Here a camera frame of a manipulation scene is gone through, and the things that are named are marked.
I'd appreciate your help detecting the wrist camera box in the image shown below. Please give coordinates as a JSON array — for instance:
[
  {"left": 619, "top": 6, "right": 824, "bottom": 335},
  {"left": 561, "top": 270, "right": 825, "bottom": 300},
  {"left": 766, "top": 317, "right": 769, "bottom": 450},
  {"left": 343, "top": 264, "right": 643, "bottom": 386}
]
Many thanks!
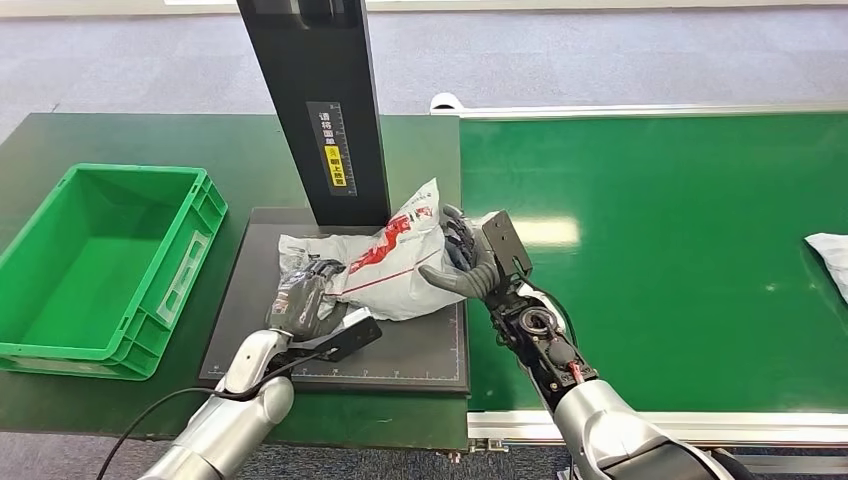
[
  {"left": 480, "top": 209, "right": 535, "bottom": 281},
  {"left": 291, "top": 315, "right": 384, "bottom": 364}
]

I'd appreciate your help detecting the black scanner platform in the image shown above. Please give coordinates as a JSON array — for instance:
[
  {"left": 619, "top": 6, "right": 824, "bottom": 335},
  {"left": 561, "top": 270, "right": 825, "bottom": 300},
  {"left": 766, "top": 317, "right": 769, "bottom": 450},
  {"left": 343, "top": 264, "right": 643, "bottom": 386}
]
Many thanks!
[{"left": 198, "top": 207, "right": 471, "bottom": 397}]

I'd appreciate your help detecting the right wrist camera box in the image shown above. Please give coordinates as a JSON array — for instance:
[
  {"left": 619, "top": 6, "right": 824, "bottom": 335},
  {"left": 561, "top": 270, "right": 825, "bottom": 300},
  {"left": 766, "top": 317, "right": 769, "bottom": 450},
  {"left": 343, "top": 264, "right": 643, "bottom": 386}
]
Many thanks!
[{"left": 480, "top": 209, "right": 535, "bottom": 281}]

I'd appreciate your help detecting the clear crate label holder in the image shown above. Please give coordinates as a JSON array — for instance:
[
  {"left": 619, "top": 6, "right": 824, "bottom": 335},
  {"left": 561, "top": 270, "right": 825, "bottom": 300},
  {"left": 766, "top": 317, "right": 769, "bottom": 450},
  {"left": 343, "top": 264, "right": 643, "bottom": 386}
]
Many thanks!
[{"left": 156, "top": 229, "right": 211, "bottom": 326}]

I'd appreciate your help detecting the aluminium conveyor rail with brackets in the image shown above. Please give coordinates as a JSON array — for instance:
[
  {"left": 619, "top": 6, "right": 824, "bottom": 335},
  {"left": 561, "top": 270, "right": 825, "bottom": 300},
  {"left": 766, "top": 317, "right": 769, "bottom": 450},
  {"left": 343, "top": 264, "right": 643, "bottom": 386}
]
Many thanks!
[{"left": 466, "top": 409, "right": 848, "bottom": 455}]

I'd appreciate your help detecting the white grey plastic mailer package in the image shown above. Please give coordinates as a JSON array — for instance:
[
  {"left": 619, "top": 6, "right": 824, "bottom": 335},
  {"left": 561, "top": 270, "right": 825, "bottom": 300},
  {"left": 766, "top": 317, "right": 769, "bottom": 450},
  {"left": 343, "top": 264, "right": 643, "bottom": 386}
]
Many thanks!
[{"left": 278, "top": 177, "right": 469, "bottom": 323}]

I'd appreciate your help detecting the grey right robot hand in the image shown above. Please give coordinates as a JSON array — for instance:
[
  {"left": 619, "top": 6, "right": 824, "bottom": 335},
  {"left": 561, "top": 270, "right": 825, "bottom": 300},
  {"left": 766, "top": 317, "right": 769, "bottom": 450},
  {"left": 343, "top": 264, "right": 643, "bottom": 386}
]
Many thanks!
[{"left": 418, "top": 203, "right": 505, "bottom": 301}]

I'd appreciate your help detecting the plain white mailer package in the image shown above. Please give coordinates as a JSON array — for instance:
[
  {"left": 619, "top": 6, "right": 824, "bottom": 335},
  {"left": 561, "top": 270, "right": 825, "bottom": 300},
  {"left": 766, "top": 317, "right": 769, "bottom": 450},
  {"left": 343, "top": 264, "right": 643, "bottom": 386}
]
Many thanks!
[{"left": 804, "top": 231, "right": 848, "bottom": 306}]

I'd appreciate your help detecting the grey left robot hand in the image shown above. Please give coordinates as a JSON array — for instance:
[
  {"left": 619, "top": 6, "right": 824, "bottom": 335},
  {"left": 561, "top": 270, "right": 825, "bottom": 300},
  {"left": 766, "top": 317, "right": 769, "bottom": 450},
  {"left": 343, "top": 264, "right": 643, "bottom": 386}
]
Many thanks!
[{"left": 266, "top": 259, "right": 350, "bottom": 343}]

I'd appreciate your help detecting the dark green table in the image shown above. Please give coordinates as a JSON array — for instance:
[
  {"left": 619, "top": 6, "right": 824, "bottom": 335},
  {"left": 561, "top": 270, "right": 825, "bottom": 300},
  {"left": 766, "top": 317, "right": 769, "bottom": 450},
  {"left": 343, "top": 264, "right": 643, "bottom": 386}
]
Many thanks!
[{"left": 0, "top": 113, "right": 470, "bottom": 452}]

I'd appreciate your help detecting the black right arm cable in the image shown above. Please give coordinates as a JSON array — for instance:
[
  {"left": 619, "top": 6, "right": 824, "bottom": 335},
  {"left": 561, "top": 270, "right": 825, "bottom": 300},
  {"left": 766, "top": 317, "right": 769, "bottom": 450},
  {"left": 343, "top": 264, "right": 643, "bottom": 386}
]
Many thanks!
[{"left": 521, "top": 276, "right": 582, "bottom": 352}]

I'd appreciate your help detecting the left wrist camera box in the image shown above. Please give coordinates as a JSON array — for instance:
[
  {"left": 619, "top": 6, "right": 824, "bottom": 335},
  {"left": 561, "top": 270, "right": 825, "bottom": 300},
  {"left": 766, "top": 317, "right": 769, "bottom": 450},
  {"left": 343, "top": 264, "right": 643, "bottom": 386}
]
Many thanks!
[{"left": 291, "top": 315, "right": 384, "bottom": 364}]

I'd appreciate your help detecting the green plastic crate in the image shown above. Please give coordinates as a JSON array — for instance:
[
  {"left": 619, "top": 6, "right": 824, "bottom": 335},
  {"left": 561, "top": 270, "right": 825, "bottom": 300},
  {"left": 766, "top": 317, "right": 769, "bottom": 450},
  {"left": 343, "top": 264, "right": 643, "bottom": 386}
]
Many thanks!
[{"left": 0, "top": 163, "right": 229, "bottom": 382}]

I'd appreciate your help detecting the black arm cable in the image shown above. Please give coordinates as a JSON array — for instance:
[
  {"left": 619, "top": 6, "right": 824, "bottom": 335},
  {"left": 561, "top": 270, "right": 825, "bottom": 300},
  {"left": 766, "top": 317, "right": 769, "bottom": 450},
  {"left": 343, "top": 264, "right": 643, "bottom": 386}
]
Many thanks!
[
  {"left": 521, "top": 276, "right": 582, "bottom": 352},
  {"left": 95, "top": 349, "right": 333, "bottom": 480}
]

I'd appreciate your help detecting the slim aluminium conveyor rail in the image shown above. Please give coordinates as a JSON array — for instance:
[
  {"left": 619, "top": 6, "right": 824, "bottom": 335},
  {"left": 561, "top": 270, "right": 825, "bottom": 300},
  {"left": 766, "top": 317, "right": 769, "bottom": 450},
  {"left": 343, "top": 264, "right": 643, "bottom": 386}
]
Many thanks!
[{"left": 429, "top": 99, "right": 848, "bottom": 121}]

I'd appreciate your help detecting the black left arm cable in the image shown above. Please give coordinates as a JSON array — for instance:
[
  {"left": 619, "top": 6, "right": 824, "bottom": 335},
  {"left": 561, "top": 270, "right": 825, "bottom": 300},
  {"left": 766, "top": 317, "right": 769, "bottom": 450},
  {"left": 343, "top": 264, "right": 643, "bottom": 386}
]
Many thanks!
[{"left": 95, "top": 349, "right": 333, "bottom": 480}]

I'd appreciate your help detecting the black yellow column label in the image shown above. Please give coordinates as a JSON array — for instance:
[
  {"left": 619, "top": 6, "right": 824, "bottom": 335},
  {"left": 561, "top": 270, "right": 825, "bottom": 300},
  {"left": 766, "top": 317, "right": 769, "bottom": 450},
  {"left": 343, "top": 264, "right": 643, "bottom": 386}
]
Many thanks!
[{"left": 305, "top": 101, "right": 359, "bottom": 199}]

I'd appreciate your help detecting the green conveyor belt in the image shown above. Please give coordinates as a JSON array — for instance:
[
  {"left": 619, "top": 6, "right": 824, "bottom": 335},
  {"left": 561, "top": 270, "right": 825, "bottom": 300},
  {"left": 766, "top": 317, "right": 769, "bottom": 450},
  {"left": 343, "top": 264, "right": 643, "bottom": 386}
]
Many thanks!
[{"left": 458, "top": 112, "right": 848, "bottom": 413}]

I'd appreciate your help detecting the black scanner column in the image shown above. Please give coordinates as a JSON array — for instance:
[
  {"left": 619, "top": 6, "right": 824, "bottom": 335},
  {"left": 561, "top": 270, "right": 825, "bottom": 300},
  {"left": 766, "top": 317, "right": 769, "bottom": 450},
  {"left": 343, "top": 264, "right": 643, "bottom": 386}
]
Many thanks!
[{"left": 236, "top": 0, "right": 392, "bottom": 229}]

